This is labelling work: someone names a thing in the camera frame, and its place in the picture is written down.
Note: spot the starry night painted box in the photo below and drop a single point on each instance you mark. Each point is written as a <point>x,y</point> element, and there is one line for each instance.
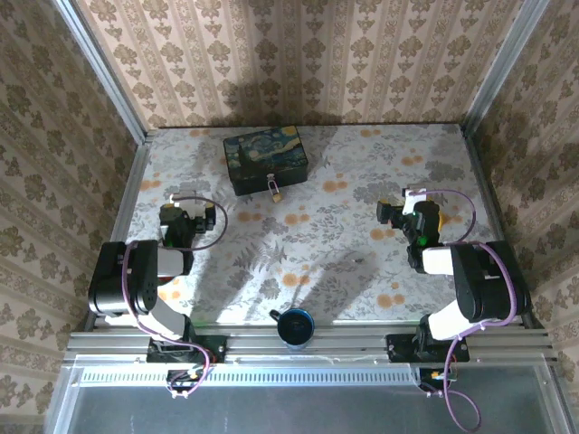
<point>267,153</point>

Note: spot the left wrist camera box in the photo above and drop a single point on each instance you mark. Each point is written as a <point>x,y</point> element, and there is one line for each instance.
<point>187,203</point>

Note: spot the grey metal sheet panel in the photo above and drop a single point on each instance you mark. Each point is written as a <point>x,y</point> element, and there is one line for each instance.
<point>294,411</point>

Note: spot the floral patterned tablecloth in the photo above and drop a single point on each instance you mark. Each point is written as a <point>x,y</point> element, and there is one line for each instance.
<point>316,235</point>

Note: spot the wide aluminium base rail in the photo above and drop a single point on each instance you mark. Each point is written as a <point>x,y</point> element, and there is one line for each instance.
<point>344,346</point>

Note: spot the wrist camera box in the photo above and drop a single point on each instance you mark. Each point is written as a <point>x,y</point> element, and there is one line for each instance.
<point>414,199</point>
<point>187,203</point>

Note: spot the small black connector board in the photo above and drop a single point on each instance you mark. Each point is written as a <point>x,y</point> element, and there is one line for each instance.
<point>434,377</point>
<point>181,377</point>

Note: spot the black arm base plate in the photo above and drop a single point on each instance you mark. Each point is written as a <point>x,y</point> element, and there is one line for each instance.
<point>210,350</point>
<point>400,348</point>

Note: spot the aluminium side rail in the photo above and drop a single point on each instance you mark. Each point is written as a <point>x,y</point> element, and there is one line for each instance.
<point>485,181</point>
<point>118,230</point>

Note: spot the dark blue mug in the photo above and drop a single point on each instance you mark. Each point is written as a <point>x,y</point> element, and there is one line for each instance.
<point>295,326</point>

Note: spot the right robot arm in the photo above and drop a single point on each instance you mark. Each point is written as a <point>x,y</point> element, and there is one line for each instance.
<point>484,280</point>

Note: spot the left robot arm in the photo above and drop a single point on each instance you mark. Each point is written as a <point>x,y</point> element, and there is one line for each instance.
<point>135,280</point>

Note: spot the brass padlock with long shackle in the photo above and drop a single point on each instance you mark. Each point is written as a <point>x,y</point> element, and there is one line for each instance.
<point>277,197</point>

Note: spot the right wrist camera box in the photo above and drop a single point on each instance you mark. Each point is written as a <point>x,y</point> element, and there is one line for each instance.
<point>414,199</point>

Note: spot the silver box hasp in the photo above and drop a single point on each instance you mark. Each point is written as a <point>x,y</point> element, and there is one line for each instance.
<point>271,176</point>

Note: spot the aluminium frame post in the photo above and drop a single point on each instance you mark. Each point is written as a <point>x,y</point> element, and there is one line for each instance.
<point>101,68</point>
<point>502,68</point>

